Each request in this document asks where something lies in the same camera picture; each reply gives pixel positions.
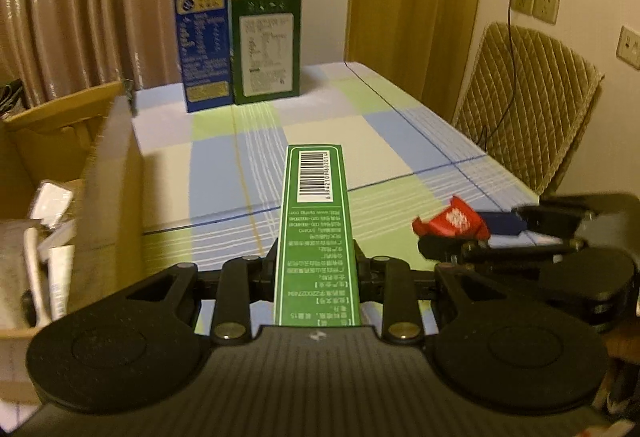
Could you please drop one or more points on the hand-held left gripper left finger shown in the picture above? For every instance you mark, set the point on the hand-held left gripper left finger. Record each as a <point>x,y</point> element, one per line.
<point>267,267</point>

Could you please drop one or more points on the green and white medicine box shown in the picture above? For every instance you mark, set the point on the green and white medicine box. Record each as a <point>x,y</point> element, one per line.
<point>315,242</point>

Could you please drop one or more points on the small red packet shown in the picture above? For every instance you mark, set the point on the small red packet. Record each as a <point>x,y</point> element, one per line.
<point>450,222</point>

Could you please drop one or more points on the tall blue milk carton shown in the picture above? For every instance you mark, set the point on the tall blue milk carton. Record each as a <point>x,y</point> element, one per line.
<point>202,42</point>

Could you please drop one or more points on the small white box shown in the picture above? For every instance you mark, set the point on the small white box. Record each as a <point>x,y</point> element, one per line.
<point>50,204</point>

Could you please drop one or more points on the empty wall socket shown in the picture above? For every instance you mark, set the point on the empty wall socket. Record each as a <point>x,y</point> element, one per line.
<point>630,47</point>
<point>545,7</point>

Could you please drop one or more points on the chair with quilted cover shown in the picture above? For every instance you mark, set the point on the chair with quilted cover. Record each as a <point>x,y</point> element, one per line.
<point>530,92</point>

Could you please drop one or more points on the brown cardboard box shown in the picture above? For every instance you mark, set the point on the brown cardboard box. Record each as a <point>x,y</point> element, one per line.
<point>115,197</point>

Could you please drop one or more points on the green milk carton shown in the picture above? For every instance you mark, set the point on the green milk carton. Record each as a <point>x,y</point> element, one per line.
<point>265,47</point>

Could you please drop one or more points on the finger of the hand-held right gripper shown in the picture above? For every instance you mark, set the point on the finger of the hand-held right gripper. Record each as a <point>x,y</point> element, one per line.
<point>500,223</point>
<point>500,253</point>

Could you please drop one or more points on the yellow curtain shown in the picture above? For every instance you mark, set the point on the yellow curtain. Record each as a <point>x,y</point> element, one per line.
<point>415,2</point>

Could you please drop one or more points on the checked cloth desktop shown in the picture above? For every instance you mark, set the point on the checked cloth desktop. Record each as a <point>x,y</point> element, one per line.
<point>225,167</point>

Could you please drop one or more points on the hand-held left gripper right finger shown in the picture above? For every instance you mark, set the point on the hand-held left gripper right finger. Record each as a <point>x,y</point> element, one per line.
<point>365,268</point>

